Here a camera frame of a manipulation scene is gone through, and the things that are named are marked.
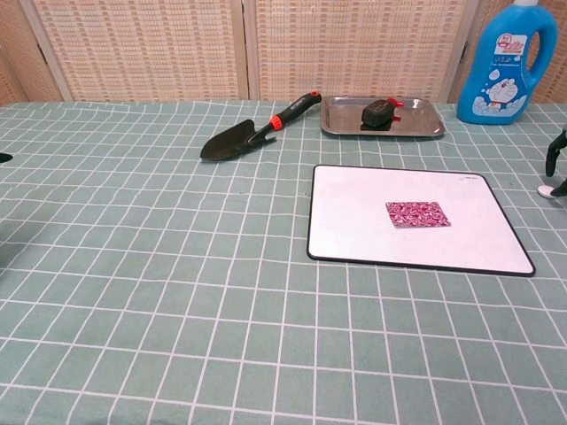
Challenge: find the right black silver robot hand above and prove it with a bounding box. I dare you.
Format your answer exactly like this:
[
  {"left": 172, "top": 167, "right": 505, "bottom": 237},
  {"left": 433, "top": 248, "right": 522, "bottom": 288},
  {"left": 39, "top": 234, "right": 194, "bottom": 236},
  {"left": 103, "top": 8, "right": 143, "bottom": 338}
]
[{"left": 544, "top": 128, "right": 567, "bottom": 197}]

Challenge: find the red patterned packet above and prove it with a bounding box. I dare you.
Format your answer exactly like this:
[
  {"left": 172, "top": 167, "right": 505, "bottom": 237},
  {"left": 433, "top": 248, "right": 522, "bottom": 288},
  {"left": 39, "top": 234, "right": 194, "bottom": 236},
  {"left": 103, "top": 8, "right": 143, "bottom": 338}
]
[{"left": 384, "top": 201, "right": 453, "bottom": 229}]

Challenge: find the blue detergent pump bottle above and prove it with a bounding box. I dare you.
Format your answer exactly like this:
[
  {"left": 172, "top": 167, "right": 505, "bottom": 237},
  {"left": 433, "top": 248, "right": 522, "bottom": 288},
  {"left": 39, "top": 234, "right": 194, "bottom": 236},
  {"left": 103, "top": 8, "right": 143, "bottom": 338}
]
[{"left": 455, "top": 0, "right": 560, "bottom": 125}]

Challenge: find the bamboo folding screen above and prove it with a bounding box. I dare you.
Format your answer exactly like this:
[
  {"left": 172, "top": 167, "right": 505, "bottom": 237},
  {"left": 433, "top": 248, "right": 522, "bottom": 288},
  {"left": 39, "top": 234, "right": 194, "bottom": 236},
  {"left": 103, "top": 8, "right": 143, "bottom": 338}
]
[{"left": 0, "top": 0, "right": 567, "bottom": 107}]

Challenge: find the black tool with red parts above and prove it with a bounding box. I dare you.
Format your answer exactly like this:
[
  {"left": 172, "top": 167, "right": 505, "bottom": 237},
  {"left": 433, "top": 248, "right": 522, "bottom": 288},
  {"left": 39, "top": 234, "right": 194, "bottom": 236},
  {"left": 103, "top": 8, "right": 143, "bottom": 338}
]
[{"left": 359, "top": 97, "right": 405, "bottom": 131}]

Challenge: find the white pad with black edge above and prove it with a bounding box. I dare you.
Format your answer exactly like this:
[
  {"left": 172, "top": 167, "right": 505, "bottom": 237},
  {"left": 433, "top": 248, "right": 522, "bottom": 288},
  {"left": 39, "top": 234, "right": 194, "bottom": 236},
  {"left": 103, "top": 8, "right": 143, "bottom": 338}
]
[{"left": 306, "top": 164, "right": 537, "bottom": 278}]

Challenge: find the stainless steel tray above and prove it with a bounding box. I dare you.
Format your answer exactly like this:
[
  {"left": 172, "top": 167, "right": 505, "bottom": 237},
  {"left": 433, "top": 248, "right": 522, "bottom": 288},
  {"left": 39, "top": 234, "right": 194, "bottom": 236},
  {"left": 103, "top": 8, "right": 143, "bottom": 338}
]
[{"left": 319, "top": 96, "right": 447, "bottom": 140}]

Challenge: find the green checked tablecloth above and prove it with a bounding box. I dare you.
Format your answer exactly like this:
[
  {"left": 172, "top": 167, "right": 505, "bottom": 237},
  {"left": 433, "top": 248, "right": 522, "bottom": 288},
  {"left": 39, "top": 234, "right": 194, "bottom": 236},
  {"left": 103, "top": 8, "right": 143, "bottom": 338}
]
[{"left": 0, "top": 99, "right": 567, "bottom": 425}]

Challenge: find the black garden trowel orange collar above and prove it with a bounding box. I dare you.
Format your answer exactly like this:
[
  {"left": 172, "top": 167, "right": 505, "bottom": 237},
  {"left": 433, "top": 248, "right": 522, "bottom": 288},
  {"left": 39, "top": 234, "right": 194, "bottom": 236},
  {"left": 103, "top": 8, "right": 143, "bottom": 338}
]
[{"left": 199, "top": 90, "right": 323, "bottom": 163}]

